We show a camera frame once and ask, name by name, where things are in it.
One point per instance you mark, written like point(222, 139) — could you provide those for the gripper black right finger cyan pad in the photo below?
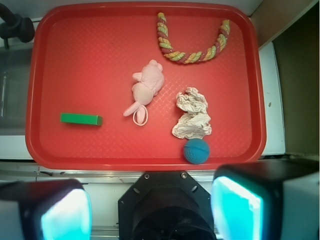
point(267, 200)

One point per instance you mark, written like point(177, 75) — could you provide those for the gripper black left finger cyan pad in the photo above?
point(45, 210)

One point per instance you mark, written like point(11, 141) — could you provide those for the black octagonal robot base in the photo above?
point(166, 205)

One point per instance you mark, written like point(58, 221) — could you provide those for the green rectangular block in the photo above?
point(81, 119)

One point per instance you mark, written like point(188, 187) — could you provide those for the blue dimpled ball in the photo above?
point(196, 151)

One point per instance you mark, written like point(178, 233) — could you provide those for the crumpled white paper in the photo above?
point(194, 123)

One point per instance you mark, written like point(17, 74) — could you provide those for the pink plush bunny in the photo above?
point(148, 82)

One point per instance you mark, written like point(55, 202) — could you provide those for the red plastic tray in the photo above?
point(83, 59)

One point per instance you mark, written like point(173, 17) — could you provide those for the multicolour twisted rope toy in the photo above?
point(191, 49)

